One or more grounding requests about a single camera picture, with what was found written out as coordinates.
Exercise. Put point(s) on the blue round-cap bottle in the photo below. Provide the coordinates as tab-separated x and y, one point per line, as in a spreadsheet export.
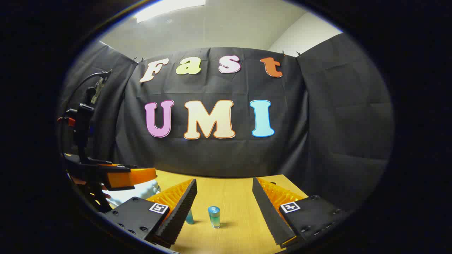
214	217

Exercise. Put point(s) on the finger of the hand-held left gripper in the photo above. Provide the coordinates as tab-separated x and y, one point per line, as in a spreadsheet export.
130	176

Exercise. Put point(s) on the blue squeeze tube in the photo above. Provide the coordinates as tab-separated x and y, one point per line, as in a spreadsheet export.
190	218

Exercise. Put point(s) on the white scalloped suitcase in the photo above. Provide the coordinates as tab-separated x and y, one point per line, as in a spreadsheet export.
134	194

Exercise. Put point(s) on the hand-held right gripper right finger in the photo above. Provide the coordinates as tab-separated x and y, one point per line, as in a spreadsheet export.
268	215

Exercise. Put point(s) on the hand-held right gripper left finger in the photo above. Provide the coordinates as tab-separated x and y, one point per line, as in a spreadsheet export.
180	215

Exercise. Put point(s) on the black backdrop cloth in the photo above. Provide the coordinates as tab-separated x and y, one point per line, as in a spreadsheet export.
212	155

